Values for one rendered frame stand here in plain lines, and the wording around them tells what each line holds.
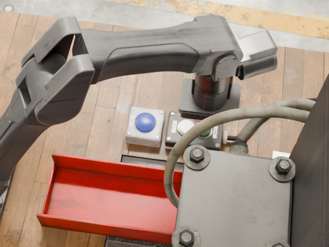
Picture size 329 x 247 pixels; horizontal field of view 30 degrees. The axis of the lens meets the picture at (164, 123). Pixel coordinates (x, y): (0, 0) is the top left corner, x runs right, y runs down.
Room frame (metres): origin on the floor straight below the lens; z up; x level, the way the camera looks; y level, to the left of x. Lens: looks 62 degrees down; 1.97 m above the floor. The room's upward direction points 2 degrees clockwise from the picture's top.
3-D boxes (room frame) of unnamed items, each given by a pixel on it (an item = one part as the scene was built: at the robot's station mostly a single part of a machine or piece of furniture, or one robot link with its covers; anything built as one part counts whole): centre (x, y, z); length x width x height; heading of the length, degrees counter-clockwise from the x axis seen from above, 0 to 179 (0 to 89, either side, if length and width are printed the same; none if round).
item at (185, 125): (0.53, -0.04, 0.93); 0.03 x 0.03 x 0.02
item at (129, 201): (0.39, 0.08, 0.93); 0.25 x 0.12 x 0.06; 84
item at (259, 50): (0.55, -0.11, 1.17); 0.12 x 0.09 x 0.12; 112
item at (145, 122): (0.54, 0.04, 0.93); 0.04 x 0.04 x 0.02
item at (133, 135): (0.54, 0.04, 0.90); 0.07 x 0.07 x 0.06; 84
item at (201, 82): (0.53, -0.08, 1.14); 0.07 x 0.06 x 0.07; 112
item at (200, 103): (0.53, -0.08, 1.07); 0.10 x 0.07 x 0.07; 84
